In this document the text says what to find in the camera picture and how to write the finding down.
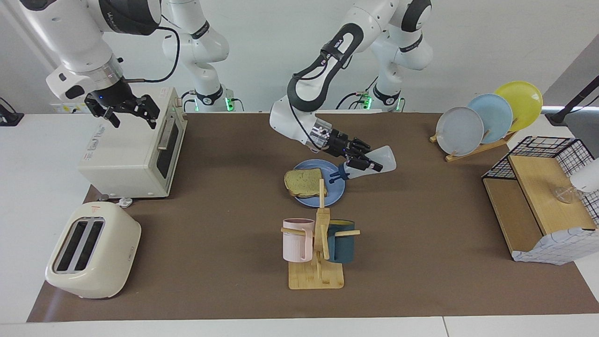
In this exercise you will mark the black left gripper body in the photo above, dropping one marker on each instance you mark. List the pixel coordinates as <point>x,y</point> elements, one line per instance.
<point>338,142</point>

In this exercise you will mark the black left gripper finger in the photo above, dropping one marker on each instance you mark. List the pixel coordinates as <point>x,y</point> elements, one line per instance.
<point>360,146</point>
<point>362,163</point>

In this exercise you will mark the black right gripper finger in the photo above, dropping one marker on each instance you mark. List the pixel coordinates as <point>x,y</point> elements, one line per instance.
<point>100,110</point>
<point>150,111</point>

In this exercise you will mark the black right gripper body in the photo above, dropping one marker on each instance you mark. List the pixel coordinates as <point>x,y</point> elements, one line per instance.
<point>110,96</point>

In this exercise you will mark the seasoning bottle with navy cap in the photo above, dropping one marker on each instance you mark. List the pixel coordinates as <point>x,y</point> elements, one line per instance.
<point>386,159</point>

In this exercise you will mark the toast bread slice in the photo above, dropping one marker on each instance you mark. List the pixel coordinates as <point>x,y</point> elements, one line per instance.
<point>304,182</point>

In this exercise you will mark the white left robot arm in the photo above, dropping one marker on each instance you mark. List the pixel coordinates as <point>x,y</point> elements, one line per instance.
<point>285,117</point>

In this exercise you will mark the blue round plate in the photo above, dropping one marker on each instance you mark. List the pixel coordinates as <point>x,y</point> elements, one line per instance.
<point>334,194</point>

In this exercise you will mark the grey plate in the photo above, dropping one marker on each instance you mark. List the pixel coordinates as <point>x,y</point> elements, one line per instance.
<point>461,133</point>

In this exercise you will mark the wooden plate rack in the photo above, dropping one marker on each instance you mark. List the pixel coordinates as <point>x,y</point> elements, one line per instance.
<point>477,148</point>

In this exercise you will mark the light blue plate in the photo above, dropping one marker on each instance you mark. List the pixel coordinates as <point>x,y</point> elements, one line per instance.
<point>496,117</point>

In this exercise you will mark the yellow plate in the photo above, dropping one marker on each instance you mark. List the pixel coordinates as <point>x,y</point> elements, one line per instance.
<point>524,103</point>

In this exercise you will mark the white power strip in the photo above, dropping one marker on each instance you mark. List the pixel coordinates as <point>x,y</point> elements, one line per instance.
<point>63,108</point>

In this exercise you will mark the white toaster oven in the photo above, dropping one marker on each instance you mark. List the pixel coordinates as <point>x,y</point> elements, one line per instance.
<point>121,159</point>

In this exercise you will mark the dark teal mug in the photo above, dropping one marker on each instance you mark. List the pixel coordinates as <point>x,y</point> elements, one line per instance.
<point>341,245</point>

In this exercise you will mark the black clamp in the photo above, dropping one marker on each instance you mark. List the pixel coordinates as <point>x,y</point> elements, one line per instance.
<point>9,118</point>

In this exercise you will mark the pink ribbed mug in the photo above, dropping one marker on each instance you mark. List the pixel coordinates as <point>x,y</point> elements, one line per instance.
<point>295,243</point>

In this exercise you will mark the brown table mat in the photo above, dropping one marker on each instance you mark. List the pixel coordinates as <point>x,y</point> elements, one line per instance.
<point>224,210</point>

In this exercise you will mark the wooden mug rack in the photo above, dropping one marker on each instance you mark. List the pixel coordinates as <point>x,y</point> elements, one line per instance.
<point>316,278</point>

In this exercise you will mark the cream two-slot toaster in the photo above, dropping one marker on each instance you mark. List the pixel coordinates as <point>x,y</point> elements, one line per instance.
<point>107,262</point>

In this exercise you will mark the wooden shelf box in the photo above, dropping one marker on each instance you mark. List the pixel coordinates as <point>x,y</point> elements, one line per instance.
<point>538,187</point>

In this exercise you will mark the clear glass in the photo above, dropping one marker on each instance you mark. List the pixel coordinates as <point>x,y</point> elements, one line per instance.
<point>565,194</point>

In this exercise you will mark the white checked cloth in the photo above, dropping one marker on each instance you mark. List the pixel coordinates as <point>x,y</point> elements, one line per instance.
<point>552,245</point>

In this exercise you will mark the white cylinder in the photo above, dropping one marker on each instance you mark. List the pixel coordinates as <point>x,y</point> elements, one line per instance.
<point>587,180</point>

